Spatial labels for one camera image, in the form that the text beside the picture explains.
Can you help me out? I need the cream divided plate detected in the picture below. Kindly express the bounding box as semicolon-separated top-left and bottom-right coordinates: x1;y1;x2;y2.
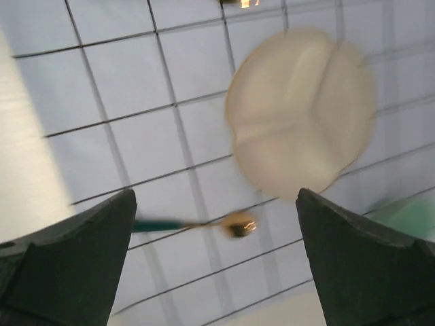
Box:
225;28;377;200

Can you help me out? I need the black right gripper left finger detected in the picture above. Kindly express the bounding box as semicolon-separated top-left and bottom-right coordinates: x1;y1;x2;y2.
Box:
1;189;137;325

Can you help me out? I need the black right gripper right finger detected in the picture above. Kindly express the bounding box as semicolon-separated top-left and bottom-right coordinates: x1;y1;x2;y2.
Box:
296;189;434;325

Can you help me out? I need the gold fork green handle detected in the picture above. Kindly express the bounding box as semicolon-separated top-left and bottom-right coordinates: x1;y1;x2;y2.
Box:
217;0;260;9

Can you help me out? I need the gold spoon green handle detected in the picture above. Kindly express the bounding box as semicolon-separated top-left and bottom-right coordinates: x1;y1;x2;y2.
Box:
132;211;257;238

